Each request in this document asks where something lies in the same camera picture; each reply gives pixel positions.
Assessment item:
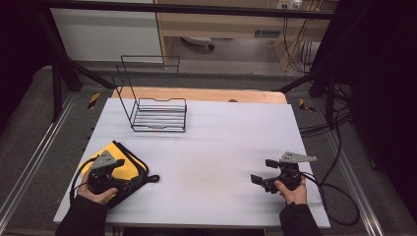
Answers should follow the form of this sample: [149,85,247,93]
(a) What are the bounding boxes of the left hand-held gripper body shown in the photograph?
[87,149,128,195]

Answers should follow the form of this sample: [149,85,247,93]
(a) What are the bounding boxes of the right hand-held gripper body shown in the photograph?
[274,150,318,192]

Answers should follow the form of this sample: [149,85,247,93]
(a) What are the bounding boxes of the yellow bag with black trim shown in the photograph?
[78,140,161,209]

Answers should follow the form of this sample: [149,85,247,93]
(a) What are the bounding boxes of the person's right hand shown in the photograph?
[273,178,309,207]

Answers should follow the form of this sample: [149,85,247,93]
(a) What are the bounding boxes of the person's left hand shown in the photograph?
[77,170,119,206]

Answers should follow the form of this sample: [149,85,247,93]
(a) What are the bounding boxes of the white table mat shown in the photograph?
[53,97,331,229]

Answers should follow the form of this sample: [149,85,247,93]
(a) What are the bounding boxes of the yellow black striped tape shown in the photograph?
[87,91,101,110]
[298,97,317,113]

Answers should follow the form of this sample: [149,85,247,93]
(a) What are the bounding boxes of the white cabinet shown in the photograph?
[49,7,164,63]

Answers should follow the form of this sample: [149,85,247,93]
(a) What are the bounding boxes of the white chair base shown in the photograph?
[181,35,216,51]

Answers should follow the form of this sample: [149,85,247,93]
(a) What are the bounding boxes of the wooden desk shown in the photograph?
[153,0,339,73]

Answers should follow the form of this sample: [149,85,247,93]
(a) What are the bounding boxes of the white power strip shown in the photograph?
[276,0,303,11]

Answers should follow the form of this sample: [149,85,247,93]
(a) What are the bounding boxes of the left hand-held gripper cable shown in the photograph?
[69,154,100,205]

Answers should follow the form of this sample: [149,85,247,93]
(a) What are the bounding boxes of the hand-held gripper cable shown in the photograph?
[69,154,100,205]
[300,171,361,227]

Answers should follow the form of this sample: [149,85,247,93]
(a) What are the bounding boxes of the black wire rack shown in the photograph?
[111,54,188,134]

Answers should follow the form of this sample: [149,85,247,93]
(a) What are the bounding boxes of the aluminium rail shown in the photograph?
[0,92,79,224]
[323,130,386,236]

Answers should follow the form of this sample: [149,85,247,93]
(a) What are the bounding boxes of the right hand-held gripper cable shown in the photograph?
[300,171,361,227]

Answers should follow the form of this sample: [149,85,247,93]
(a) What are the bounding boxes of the black floor cables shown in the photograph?
[298,83,353,139]

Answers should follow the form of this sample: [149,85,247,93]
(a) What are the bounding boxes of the black metal frame strut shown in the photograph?
[34,6,116,123]
[276,60,340,130]

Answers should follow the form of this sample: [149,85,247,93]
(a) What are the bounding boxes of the hanging black cables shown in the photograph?
[280,17,318,76]

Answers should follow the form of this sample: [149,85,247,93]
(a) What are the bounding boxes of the black metal frame beam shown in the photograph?
[32,0,340,21]

